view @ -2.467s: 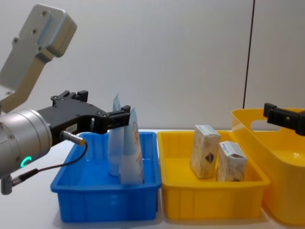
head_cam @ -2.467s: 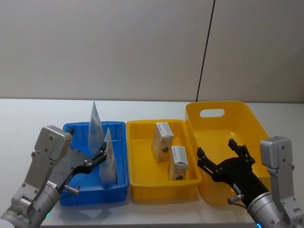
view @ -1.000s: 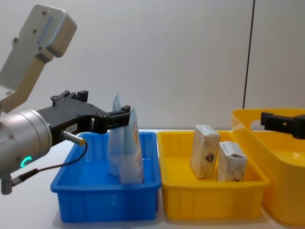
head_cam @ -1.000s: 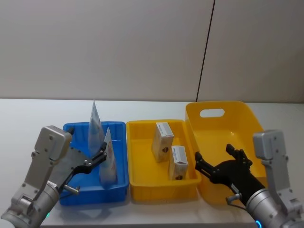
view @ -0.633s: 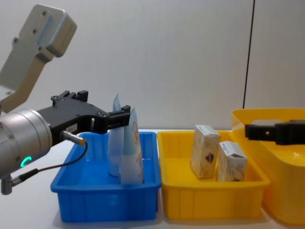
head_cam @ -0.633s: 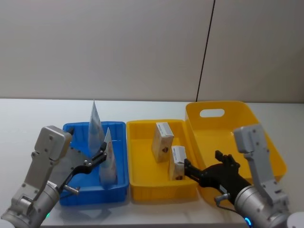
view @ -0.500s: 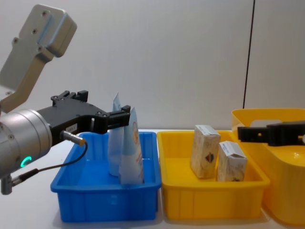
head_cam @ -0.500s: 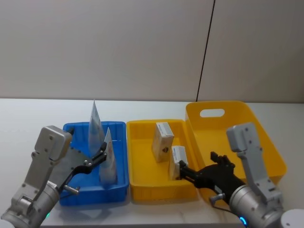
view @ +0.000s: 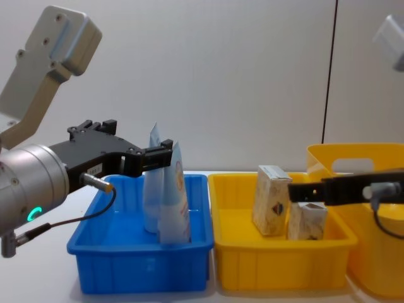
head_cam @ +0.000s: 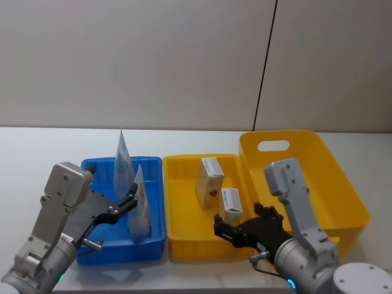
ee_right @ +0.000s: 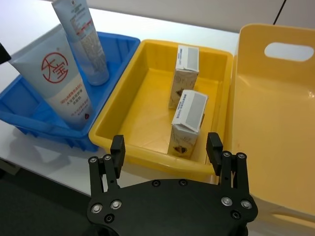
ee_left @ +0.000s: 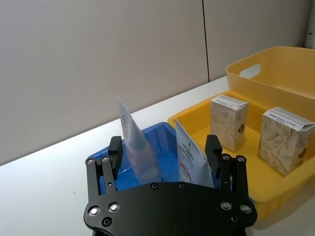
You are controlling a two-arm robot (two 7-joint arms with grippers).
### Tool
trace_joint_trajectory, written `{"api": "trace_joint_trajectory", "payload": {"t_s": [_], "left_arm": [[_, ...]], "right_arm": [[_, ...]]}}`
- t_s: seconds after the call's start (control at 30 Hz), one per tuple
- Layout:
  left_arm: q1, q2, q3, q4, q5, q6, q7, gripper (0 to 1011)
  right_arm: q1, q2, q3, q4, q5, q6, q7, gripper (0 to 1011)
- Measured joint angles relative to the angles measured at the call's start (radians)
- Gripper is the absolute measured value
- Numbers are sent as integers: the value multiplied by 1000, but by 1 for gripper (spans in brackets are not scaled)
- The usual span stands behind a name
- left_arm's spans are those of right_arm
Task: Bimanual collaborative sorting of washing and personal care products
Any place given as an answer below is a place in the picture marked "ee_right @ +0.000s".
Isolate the black object at edge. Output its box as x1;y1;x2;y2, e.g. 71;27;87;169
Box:
0;42;12;65

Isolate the white tube with red circle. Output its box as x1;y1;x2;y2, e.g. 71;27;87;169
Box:
9;24;94;131

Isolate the thin dark cable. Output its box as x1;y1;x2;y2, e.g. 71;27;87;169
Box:
272;0;288;26

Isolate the small white drink carton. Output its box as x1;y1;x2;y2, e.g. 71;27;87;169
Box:
167;89;210;158
167;45;200;110

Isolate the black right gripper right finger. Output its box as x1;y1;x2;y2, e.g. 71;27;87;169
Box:
206;132;250;195

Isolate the yellow plastic bin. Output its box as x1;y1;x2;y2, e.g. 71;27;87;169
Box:
88;39;234;184

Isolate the blue plastic bin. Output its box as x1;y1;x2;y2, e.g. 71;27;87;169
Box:
0;31;141;153

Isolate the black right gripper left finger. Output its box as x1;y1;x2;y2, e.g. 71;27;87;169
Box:
88;135;126;197

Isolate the pale yellow basket with handle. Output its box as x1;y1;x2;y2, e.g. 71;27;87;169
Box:
216;23;315;226

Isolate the pale blue cosmetic tube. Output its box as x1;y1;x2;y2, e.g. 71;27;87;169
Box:
51;0;110;87

